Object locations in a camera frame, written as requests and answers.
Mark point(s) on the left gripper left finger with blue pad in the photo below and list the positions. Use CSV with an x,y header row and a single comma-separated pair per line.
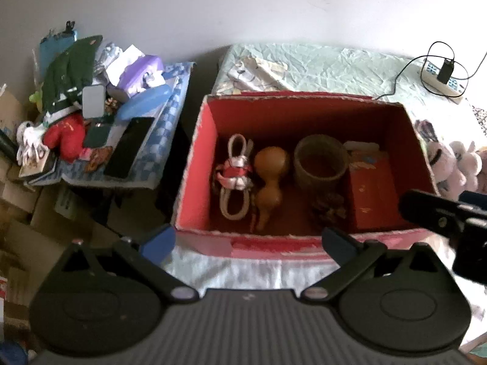
x,y
128,272

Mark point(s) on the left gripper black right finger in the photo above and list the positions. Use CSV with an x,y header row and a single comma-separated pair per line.
x,y
370,273

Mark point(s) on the small red patterned box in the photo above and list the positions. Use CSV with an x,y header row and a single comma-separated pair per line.
x,y
374,198

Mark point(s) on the brown pine cone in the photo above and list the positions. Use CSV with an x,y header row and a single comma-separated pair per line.
x,y
330,208

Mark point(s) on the round woven basket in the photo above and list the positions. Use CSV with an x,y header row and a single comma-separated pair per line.
x,y
320,162

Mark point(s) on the wooden gourd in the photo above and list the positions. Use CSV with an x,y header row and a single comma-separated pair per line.
x,y
270,164

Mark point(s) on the pink plush rabbit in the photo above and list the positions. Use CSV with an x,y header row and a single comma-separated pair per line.
x,y
455,166

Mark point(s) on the blue checkered cloth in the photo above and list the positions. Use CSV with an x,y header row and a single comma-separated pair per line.
x,y
148,167

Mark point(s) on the large red cardboard box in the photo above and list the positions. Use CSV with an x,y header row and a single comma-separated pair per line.
x,y
282,119

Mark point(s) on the black smartphone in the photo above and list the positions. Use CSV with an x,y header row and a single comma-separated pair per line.
x,y
131,141

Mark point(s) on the green patterned bed sheet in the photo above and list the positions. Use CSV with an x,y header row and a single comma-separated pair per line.
x,y
311,68

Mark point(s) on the red plush toy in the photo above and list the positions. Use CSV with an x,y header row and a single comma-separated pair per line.
x,y
68,136

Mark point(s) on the black charger adapter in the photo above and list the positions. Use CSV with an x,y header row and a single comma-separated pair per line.
x,y
446,71

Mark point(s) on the blue oval case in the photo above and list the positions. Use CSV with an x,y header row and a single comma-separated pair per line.
x,y
143,103

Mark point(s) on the grey small mirror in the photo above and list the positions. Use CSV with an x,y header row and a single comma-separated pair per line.
x,y
93,101

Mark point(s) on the purple tissue pack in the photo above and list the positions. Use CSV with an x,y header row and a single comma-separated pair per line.
x,y
145,73

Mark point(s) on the dark green cloth item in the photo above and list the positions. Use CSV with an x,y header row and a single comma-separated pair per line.
x,y
72,70

